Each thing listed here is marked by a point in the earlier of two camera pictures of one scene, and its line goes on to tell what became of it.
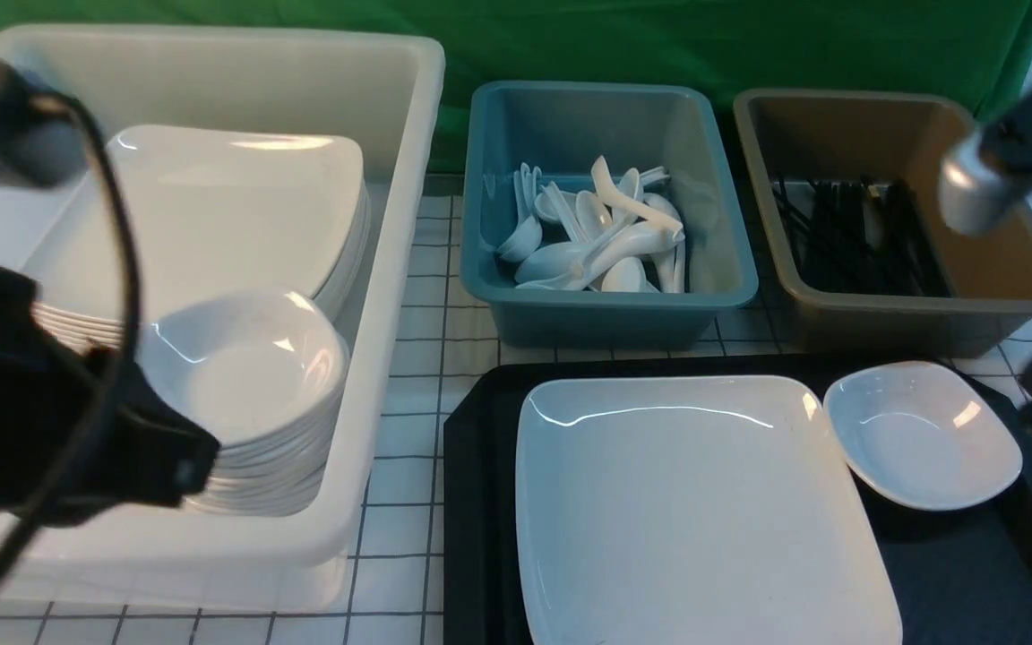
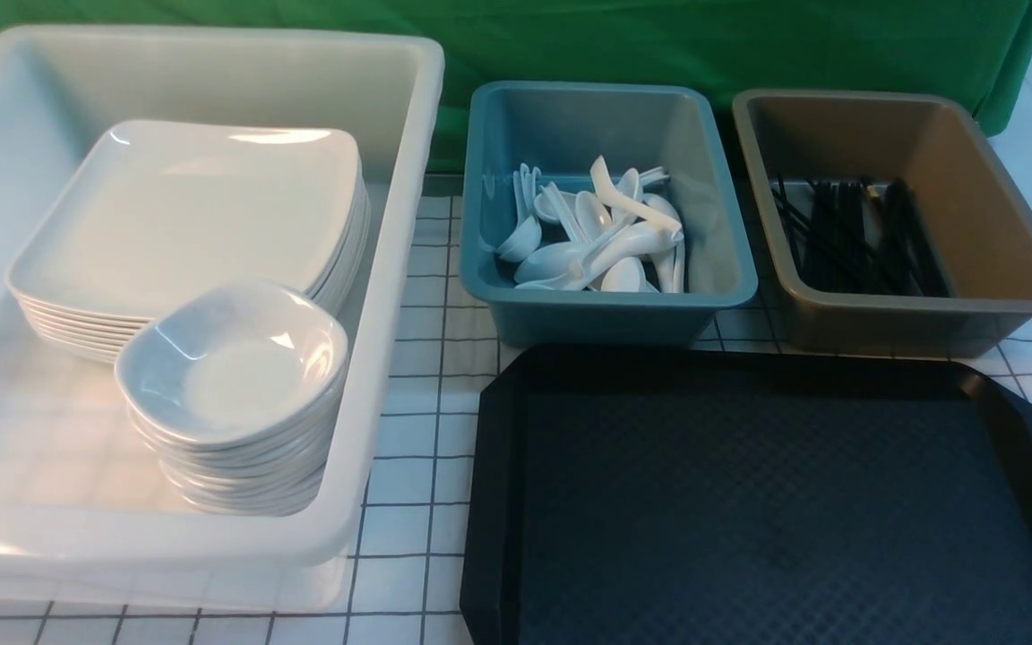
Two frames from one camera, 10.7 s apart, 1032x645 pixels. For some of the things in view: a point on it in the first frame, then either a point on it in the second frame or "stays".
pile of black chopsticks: [863, 236] stays
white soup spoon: [605, 186] stays
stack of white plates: [211, 207] stays
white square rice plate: [692, 510] -> [147, 211]
